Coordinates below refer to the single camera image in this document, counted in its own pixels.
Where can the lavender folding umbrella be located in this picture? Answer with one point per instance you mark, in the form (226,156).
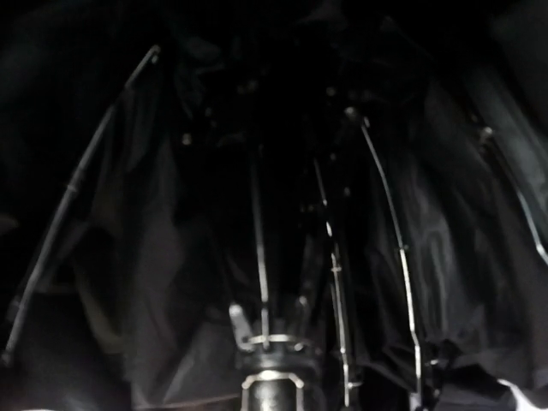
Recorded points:
(273,205)

